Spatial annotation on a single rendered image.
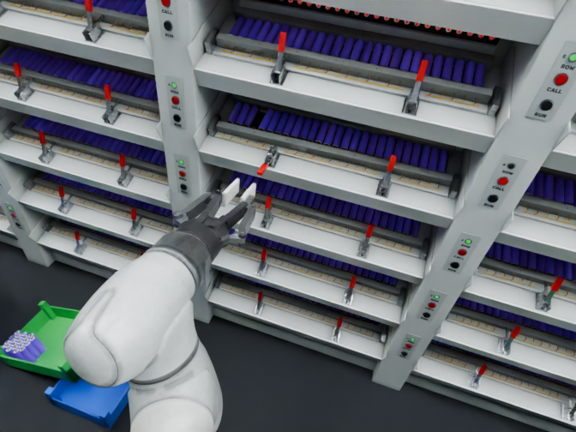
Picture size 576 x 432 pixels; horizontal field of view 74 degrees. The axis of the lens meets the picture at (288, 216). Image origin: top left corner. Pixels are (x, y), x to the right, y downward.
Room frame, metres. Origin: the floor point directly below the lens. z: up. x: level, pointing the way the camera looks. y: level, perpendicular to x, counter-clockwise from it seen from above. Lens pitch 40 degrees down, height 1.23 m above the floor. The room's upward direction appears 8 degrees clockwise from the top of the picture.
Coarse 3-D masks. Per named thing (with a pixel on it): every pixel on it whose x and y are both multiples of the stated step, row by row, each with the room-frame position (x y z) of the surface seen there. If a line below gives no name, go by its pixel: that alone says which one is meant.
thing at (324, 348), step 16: (64, 256) 0.97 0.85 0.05; (96, 272) 0.94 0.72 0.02; (112, 272) 0.92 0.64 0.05; (240, 320) 0.80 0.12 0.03; (256, 320) 0.79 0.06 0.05; (288, 336) 0.76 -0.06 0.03; (336, 352) 0.72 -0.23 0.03; (368, 368) 0.69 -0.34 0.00; (416, 384) 0.65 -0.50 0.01; (432, 384) 0.64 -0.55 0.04; (464, 400) 0.62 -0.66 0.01; (480, 400) 0.61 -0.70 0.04; (512, 416) 0.59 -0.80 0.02; (528, 416) 0.58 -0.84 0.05
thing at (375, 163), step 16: (224, 128) 0.83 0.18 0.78; (240, 128) 0.83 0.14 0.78; (272, 144) 0.81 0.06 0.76; (288, 144) 0.80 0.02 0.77; (304, 144) 0.79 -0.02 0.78; (320, 144) 0.79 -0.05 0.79; (320, 160) 0.77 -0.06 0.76; (352, 160) 0.76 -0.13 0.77; (368, 160) 0.76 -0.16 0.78; (384, 160) 0.76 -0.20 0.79; (416, 176) 0.74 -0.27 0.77; (432, 176) 0.73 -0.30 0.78; (448, 176) 0.73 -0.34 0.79
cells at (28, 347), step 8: (16, 336) 0.60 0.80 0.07; (24, 336) 0.60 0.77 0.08; (32, 336) 0.60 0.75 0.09; (8, 344) 0.58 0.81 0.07; (16, 344) 0.58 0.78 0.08; (24, 344) 0.57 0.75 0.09; (32, 344) 0.58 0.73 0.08; (40, 344) 0.59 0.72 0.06; (8, 352) 0.55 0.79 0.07; (16, 352) 0.54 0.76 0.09; (24, 352) 0.55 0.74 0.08; (32, 352) 0.56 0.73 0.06; (40, 352) 0.58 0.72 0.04; (32, 360) 0.55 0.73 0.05
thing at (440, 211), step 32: (224, 96) 0.92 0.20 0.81; (224, 160) 0.77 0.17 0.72; (256, 160) 0.77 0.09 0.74; (288, 160) 0.77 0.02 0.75; (448, 160) 0.79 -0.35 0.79; (320, 192) 0.73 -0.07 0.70; (352, 192) 0.70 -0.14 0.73; (416, 192) 0.71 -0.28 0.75; (448, 192) 0.71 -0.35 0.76; (448, 224) 0.66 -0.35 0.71
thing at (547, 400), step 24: (432, 360) 0.66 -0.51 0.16; (456, 360) 0.67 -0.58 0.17; (480, 360) 0.66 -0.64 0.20; (456, 384) 0.60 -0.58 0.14; (480, 384) 0.61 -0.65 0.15; (504, 384) 0.61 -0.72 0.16; (528, 384) 0.61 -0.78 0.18; (552, 384) 0.61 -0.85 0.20; (528, 408) 0.55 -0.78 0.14; (552, 408) 0.56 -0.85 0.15
